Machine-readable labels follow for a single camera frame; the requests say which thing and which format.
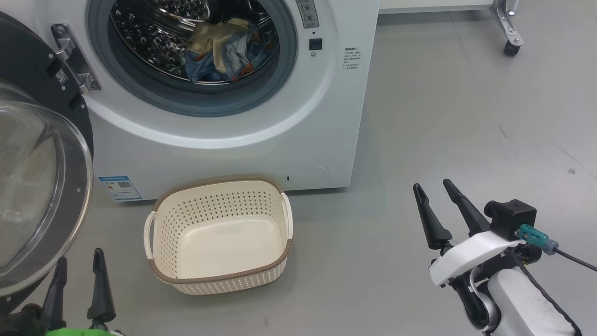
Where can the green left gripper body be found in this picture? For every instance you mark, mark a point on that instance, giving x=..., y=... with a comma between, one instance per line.
x=84, y=332

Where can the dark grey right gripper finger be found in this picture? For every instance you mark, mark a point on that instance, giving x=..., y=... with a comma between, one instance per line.
x=468, y=212
x=433, y=226

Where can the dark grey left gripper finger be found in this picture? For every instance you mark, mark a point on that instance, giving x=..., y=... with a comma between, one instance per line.
x=56, y=298
x=101, y=294

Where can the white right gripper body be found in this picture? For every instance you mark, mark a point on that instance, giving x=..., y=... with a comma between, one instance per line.
x=471, y=254

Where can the round black glass washer door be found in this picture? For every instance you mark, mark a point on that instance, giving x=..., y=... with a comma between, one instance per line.
x=28, y=60

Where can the blue garment with cream lining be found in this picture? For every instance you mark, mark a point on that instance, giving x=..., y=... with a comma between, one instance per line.
x=210, y=37

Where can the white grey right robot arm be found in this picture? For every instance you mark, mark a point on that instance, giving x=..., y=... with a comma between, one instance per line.
x=522, y=308

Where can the cream perforated laundry basket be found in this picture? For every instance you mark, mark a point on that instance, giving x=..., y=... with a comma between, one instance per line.
x=224, y=242

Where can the white front-load washing machine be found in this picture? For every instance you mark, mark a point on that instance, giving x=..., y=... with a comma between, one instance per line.
x=280, y=140

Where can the grey rubber door gasket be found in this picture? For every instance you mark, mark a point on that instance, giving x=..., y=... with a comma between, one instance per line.
x=196, y=106

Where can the black square door latch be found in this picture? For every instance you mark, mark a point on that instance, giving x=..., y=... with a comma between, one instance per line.
x=315, y=44

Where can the metal door hinge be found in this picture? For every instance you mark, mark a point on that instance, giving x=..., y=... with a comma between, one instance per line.
x=74, y=58

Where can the blue energy label sticker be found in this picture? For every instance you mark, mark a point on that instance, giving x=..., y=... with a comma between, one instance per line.
x=120, y=188

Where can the round drain filter cover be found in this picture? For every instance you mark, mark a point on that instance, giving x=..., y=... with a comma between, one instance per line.
x=310, y=176

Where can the metal stand leg with caster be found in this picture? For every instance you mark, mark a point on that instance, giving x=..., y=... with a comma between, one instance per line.
x=508, y=23

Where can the white QR code sticker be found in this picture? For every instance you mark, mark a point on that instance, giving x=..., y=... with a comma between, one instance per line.
x=61, y=77

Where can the grey warning sticker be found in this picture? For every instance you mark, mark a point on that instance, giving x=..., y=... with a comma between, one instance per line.
x=308, y=14

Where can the steel perforated washer drum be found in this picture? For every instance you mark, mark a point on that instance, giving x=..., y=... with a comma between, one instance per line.
x=149, y=42

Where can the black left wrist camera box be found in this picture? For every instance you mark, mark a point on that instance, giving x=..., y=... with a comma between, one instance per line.
x=21, y=322

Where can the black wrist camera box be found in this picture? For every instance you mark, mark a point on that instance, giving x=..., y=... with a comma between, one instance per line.
x=510, y=219
x=21, y=322

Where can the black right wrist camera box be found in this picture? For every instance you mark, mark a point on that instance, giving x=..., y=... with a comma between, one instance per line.
x=510, y=219

